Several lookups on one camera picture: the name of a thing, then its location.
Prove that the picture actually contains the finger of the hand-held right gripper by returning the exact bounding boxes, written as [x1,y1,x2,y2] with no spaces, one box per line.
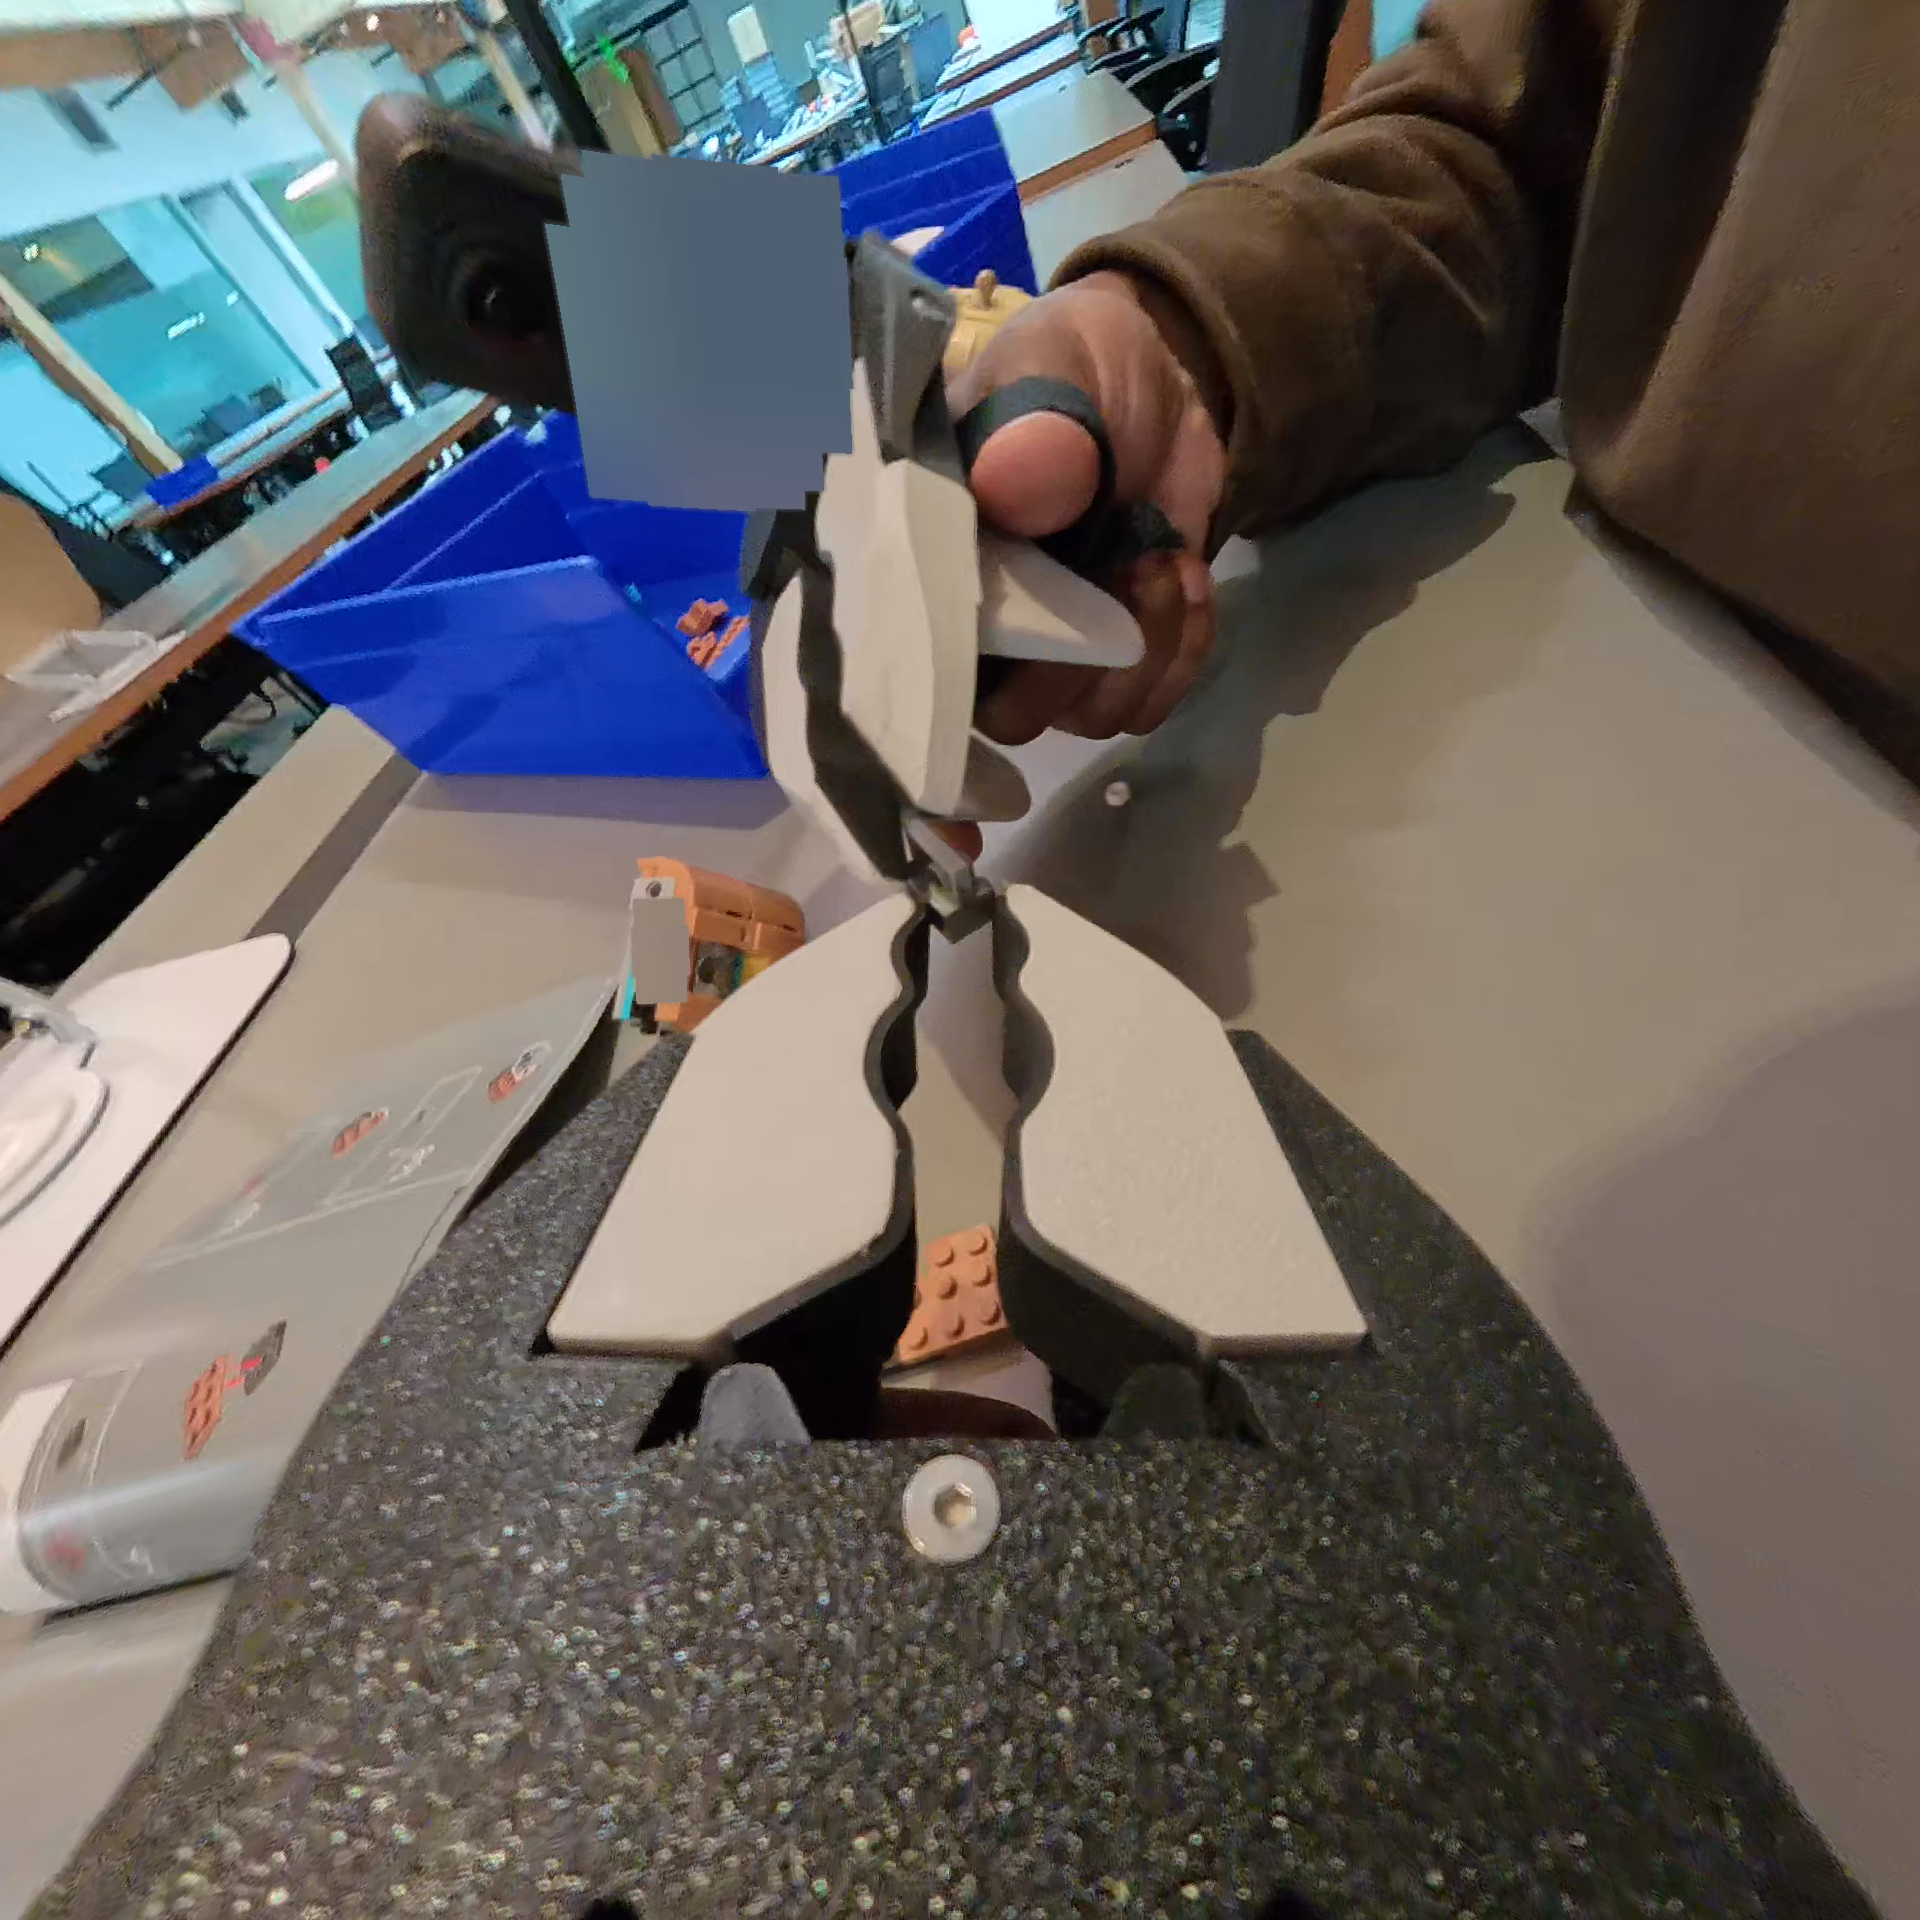
[816,450,985,818]
[762,574,913,887]

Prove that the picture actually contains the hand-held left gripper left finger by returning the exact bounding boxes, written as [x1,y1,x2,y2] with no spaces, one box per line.
[546,897,922,1361]

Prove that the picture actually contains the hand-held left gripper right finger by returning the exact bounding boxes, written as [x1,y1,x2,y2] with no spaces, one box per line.
[998,882,1370,1361]

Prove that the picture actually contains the brown brick model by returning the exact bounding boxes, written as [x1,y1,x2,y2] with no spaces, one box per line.
[617,857,807,1038]

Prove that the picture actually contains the brown brick plate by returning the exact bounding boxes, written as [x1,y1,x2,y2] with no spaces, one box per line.
[896,1224,1010,1368]

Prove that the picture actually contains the grey desk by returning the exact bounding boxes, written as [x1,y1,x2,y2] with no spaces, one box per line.
[0,59,1920,1920]

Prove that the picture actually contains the person's right hand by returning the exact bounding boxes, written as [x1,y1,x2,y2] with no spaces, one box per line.
[944,271,1225,747]

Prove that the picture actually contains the person's left hand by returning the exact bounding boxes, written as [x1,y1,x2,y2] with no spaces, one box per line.
[879,1387,1052,1440]

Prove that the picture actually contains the black boom pole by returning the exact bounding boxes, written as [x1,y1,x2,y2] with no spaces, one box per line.
[503,0,601,153]

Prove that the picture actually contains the tan brick figure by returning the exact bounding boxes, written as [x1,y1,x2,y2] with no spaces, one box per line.
[937,271,1038,378]

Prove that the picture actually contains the grey instruction booklet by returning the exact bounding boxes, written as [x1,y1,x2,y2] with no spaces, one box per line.
[0,976,620,1615]

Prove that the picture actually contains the plywood chair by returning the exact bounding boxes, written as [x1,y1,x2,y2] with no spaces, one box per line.
[0,496,105,670]

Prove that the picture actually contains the clear plastic tray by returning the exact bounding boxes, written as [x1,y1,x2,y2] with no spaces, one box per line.
[7,632,191,726]

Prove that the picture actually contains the white flat pad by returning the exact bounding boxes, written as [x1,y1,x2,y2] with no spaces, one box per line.
[0,934,296,1354]

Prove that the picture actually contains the clear plastic container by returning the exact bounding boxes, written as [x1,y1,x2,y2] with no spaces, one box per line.
[0,984,110,1225]

